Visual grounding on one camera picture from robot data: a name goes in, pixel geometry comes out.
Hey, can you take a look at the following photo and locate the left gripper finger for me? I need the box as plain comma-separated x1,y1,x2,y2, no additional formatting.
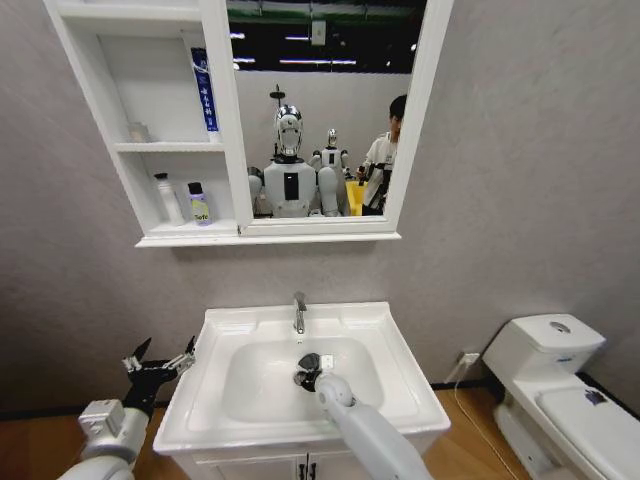
166,335,198,374
122,338,153,374

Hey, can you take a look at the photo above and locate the white ceramic washbasin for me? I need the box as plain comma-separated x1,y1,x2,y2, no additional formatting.
152,301,451,456

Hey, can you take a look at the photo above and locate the white vanity cabinet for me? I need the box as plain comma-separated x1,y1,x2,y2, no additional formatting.
189,438,436,480

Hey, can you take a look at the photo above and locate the cabinet mirror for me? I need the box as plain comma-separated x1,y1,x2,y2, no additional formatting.
225,0,429,220

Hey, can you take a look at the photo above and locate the chrome faucet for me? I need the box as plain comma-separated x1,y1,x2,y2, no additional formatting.
292,291,309,335

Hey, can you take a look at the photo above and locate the purple bottle black cap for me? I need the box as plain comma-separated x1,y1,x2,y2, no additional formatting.
187,182,218,228

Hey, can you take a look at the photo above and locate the white plastic bottle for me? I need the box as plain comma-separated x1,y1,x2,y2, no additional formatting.
153,172,187,227

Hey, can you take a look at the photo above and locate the white toilet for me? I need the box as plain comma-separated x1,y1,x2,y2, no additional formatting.
482,313,640,480

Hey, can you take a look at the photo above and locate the blue white toothpaste tube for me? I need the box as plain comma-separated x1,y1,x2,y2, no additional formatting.
190,46,222,144

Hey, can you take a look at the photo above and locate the white power cable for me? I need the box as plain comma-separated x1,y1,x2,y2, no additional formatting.
453,362,519,480

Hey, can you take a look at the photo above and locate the white wall cabinet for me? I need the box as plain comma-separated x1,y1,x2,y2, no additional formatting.
42,0,456,250

